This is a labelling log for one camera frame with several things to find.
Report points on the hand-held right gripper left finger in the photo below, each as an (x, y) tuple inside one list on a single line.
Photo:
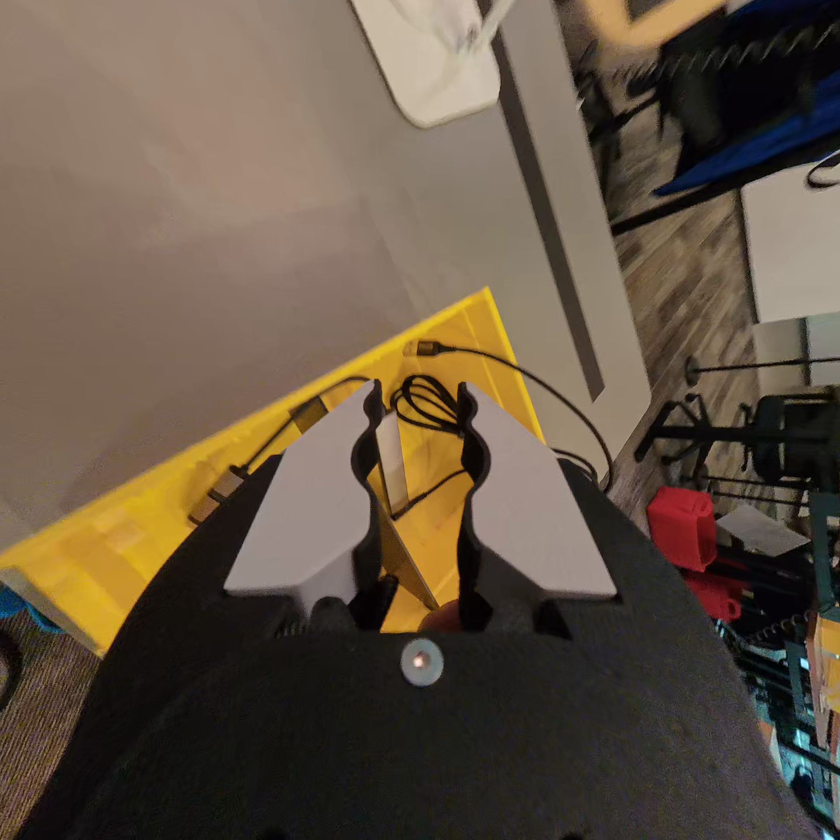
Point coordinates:
[(302, 525)]

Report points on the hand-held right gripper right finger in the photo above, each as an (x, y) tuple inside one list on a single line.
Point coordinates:
[(538, 525)]

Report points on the yellow plastic bin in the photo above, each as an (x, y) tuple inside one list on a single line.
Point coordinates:
[(131, 525)]

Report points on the white tablet stand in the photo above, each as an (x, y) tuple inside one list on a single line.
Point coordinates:
[(643, 24)]

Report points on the red storage box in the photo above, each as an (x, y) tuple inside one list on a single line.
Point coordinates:
[(683, 525), (715, 593)]

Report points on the black metal frame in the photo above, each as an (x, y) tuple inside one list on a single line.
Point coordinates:
[(696, 420)]

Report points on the black bin divider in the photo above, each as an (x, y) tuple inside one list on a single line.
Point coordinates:
[(407, 525)]

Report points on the white board panel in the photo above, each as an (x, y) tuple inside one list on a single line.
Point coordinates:
[(794, 250)]

